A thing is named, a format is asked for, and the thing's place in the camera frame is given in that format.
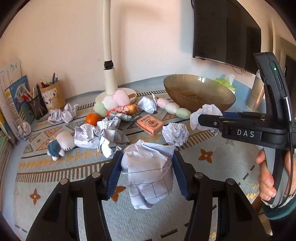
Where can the bundle of pens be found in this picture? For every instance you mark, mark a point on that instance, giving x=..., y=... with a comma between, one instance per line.
x=54, y=78
x=33, y=92

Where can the row of upright books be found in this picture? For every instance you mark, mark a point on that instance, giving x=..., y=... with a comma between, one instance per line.
x=11, y=71

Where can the white paper ball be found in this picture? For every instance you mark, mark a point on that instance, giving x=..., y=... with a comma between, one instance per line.
x=24, y=129
x=146, y=104
x=55, y=114
x=112, y=139
x=85, y=136
x=208, y=109
x=69, y=112
x=107, y=122
x=175, y=134

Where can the blue illustrated book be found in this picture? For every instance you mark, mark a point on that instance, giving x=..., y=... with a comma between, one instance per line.
x=17, y=90

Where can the silver metal tumbler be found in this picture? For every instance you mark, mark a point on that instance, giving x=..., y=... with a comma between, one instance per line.
x=254, y=92

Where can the row of standing books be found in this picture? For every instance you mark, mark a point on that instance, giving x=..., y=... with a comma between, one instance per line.
x=7, y=125

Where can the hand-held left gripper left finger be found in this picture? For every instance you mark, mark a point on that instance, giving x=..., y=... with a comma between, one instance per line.
x=115, y=176

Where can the pastel dango plush toy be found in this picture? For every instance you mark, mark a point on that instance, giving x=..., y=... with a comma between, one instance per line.
x=172, y=107
x=111, y=102

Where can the black wall television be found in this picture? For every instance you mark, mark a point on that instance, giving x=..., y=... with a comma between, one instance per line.
x=222, y=30

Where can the large gridded paper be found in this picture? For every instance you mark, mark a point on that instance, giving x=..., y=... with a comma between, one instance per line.
x=148, y=171

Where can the grey patterned cloth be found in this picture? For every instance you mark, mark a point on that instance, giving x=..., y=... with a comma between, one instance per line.
x=120, y=116

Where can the red snack packet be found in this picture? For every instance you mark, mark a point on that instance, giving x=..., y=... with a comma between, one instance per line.
x=124, y=109

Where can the person's right hand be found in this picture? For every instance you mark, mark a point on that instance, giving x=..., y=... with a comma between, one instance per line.
x=266, y=183

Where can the black mesh pen holder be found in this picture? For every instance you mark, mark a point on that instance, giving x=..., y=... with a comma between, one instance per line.
x=38, y=107

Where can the white desk lamp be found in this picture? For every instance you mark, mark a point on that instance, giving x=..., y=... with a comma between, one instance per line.
x=108, y=76

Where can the orange mandarin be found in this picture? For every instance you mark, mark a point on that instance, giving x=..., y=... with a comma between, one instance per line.
x=92, y=119

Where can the white door frame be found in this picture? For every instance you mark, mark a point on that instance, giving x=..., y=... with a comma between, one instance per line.
x=275, y=34

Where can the green tissue pack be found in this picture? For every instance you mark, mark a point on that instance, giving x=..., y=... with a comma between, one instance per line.
x=229, y=80

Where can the tan pen holder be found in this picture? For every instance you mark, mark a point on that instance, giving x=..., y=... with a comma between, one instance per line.
x=54, y=96

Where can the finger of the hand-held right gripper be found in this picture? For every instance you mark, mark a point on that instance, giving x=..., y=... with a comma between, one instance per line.
x=209, y=122
x=231, y=114

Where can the person's right forearm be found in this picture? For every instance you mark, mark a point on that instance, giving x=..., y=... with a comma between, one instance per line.
x=284, y=214

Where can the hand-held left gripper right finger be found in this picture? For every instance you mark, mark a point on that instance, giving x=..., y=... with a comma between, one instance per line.
x=181, y=176

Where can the pink cardboard box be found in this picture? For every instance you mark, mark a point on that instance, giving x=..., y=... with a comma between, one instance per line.
x=150, y=124

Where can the white cat plush toy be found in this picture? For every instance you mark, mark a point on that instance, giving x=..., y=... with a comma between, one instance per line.
x=64, y=141

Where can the amber ribbed glass bowl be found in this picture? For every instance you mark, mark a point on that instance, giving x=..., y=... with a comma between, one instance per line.
x=196, y=99

